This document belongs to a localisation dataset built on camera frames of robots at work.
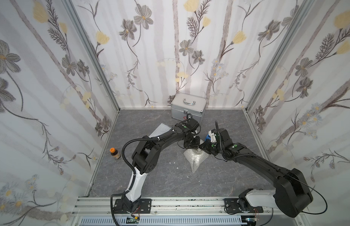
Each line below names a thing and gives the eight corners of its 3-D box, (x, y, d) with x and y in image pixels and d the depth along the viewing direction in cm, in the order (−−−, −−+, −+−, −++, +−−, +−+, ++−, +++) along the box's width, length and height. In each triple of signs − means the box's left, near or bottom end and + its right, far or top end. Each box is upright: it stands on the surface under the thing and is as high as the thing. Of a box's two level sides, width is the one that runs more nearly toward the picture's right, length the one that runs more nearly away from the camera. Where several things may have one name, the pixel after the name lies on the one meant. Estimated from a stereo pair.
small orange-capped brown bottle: (115, 160, 93) (110, 154, 86) (114, 155, 96) (109, 148, 89) (121, 158, 94) (116, 152, 87) (120, 153, 97) (115, 146, 90)
